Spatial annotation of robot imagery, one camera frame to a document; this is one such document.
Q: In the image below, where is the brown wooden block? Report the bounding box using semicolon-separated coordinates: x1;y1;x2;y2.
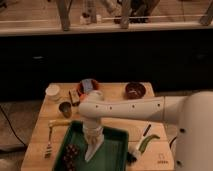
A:
69;89;80;106

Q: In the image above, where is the dark brown bowl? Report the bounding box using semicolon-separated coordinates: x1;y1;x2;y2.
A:
125;82;146;99

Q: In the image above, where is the black cable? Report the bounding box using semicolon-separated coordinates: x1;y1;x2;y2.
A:
0;105;28;148

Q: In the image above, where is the green curved vegetable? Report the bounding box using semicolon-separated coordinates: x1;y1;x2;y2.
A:
139;134;160;154

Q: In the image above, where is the white brush black handle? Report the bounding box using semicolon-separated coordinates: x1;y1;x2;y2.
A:
127;125;151;164

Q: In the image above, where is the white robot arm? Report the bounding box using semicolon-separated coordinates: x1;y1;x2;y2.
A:
78;91;213;171

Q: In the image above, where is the dark metal cup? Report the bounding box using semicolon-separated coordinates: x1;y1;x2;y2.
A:
59;102;72;118

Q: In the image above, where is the brown crumbs pile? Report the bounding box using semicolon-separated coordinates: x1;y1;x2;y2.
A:
63;144;79;171

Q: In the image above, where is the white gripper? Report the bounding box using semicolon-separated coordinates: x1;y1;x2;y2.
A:
83;123;104;145

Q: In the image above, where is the green plastic tray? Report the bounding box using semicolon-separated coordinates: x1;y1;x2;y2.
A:
52;121;129;171

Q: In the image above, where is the fork with cream handle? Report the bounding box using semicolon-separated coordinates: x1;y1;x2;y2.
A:
44;119;71;158

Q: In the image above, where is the blue cloth in bowl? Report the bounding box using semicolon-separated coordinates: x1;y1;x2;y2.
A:
81;79;93;94

